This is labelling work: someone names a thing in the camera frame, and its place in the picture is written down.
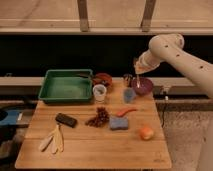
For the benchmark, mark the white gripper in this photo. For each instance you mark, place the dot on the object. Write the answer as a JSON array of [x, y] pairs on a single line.
[[146, 63]]

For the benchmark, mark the silver metal fork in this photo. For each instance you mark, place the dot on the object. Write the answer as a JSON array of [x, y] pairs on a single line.
[[138, 80]]

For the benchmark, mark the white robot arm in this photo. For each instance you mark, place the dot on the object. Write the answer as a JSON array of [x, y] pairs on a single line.
[[169, 48]]

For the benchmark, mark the purple bowl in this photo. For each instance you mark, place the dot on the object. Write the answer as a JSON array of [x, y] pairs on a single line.
[[146, 86]]

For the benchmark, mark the red-brown bowl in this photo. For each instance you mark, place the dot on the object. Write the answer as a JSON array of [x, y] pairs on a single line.
[[104, 79]]

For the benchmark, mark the blue plastic cup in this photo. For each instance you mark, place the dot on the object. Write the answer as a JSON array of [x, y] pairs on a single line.
[[129, 95]]

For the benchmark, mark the clear plastic cup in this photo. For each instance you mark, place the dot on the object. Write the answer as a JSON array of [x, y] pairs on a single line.
[[99, 92]]

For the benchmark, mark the orange carrot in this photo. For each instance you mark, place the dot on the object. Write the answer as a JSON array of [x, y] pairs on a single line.
[[122, 112]]

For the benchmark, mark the blue sponge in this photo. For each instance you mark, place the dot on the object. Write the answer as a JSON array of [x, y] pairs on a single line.
[[118, 123]]

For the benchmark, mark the bunch of red grapes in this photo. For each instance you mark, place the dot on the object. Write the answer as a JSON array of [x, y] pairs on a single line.
[[101, 118]]

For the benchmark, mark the orange peach fruit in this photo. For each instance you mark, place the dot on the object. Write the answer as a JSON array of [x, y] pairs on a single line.
[[146, 132]]

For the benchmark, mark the green plastic tray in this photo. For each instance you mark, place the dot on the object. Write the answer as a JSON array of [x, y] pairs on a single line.
[[66, 86]]

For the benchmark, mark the black rectangular block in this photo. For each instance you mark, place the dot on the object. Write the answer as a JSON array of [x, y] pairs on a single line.
[[65, 119]]

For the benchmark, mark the blue object at left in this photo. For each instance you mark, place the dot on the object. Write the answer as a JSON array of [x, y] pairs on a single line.
[[13, 117]]

